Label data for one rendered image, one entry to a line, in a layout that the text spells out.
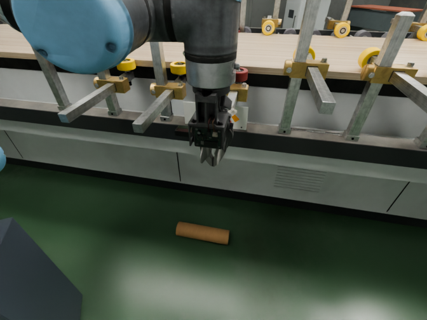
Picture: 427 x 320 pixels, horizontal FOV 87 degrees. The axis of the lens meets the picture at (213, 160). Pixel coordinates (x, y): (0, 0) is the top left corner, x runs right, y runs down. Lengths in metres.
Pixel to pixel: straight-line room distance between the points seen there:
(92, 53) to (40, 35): 0.04
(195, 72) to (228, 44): 0.07
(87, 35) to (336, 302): 1.34
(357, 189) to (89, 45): 1.42
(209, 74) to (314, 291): 1.17
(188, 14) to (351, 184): 1.27
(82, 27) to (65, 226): 1.50
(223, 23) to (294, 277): 1.20
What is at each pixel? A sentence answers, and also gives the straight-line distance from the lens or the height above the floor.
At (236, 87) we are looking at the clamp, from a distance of 0.86.
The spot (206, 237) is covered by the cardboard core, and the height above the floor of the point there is 0.06.
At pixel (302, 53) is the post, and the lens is 0.83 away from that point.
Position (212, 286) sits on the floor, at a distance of 1.26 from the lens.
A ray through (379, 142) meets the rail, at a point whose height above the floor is 0.70.
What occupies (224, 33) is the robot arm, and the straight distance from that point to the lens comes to 0.38.
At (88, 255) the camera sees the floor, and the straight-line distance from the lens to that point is 1.50.
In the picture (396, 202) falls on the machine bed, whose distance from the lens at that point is 1.64.
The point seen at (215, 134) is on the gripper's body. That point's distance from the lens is 0.43.
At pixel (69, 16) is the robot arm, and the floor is 1.15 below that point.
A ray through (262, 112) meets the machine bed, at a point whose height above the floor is 0.67.
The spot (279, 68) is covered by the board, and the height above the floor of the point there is 0.90.
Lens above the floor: 1.17
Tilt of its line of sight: 39 degrees down
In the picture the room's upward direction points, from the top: straight up
